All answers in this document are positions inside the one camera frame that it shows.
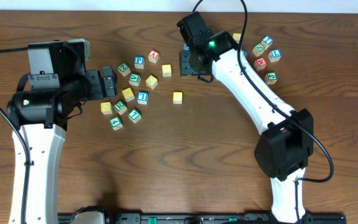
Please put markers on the yellow block lower left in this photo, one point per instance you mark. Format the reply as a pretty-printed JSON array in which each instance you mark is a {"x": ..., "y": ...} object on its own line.
[{"x": 106, "y": 107}]

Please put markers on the green 4 block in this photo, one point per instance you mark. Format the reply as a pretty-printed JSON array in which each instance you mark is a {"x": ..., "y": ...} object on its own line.
[{"x": 116, "y": 123}]

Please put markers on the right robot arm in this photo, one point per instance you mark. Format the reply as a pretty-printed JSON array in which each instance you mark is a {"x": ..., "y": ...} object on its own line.
[{"x": 283, "y": 150}]

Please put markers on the blue P block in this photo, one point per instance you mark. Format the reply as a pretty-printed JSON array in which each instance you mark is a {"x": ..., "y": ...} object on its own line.
[{"x": 139, "y": 62}]

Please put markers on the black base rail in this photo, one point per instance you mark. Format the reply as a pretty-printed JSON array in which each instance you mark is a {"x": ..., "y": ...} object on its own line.
[{"x": 139, "y": 218}]

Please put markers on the yellow block top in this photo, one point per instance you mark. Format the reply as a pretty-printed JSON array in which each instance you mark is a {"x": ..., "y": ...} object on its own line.
[{"x": 236, "y": 36}]

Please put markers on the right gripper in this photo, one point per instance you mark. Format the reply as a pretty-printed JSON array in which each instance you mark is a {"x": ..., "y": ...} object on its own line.
[{"x": 189, "y": 62}]

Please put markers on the yellow O block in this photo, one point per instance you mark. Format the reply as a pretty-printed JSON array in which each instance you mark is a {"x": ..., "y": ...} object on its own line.
[{"x": 151, "y": 81}]

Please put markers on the blue 2 block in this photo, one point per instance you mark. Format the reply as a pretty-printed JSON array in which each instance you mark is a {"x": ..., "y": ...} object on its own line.
[{"x": 267, "y": 42}]

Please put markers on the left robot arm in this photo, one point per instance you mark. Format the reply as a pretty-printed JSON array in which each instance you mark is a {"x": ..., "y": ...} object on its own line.
[{"x": 58, "y": 83}]

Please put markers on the green R block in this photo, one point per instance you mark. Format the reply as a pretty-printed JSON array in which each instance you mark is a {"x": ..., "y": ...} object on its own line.
[{"x": 120, "y": 107}]

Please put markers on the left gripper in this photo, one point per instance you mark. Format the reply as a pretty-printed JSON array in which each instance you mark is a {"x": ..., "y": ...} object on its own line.
[{"x": 103, "y": 82}]

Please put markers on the red W block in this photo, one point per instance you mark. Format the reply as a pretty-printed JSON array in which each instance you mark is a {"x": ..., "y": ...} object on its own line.
[{"x": 260, "y": 64}]

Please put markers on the yellow C block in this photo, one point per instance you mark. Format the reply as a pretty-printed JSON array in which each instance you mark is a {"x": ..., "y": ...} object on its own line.
[{"x": 177, "y": 97}]

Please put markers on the green V block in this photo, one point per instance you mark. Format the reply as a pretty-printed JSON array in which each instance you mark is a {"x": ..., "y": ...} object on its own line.
[{"x": 134, "y": 79}]

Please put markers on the green 7 block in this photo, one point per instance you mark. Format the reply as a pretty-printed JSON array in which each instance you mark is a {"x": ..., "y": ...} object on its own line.
[{"x": 134, "y": 115}]

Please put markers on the yellow K block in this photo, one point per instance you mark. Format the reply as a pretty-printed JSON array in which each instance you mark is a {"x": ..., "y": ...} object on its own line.
[{"x": 128, "y": 94}]

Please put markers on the yellow S block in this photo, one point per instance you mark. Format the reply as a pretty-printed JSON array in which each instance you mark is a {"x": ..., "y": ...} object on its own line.
[{"x": 167, "y": 70}]

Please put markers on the red A block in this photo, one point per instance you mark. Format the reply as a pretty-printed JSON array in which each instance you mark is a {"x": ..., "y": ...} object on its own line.
[{"x": 154, "y": 56}]

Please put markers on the green Z block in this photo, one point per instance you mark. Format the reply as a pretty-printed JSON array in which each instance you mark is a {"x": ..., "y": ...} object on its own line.
[{"x": 124, "y": 69}]

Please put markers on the green N block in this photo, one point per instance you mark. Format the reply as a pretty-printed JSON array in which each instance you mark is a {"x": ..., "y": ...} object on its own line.
[{"x": 258, "y": 49}]

